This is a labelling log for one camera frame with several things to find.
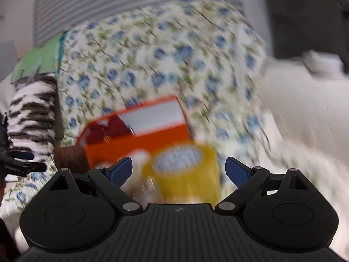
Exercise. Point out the yellow packet with blue label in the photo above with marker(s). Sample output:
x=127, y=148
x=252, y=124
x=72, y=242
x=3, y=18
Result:
x=185, y=177

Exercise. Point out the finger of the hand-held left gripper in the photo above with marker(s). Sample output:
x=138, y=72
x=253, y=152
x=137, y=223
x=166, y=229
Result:
x=24, y=168
x=21, y=155

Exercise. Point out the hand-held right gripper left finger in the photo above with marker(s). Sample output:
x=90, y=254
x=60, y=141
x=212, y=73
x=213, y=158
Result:
x=121, y=170

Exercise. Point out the white textured bedspread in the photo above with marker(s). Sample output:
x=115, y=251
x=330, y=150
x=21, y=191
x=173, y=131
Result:
x=305, y=120

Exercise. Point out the green cloth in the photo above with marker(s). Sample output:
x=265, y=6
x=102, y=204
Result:
x=38, y=60

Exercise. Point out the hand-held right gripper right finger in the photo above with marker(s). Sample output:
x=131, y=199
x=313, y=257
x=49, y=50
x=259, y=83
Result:
x=235, y=173

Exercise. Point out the dark furniture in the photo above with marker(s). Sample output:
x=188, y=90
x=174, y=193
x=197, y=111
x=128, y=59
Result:
x=305, y=13

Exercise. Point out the grey striped bedding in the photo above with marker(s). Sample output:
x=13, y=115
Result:
x=136, y=2

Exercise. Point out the blue floral blanket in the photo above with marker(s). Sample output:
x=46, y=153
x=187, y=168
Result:
x=163, y=65

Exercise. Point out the orange cardboard box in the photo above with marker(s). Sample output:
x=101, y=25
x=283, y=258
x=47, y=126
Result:
x=136, y=142

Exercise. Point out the red fuzzy sock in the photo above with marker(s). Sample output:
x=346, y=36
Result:
x=111, y=129

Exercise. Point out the brown striped fuzzy sock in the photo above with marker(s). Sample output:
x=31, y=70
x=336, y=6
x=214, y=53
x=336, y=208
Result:
x=32, y=114

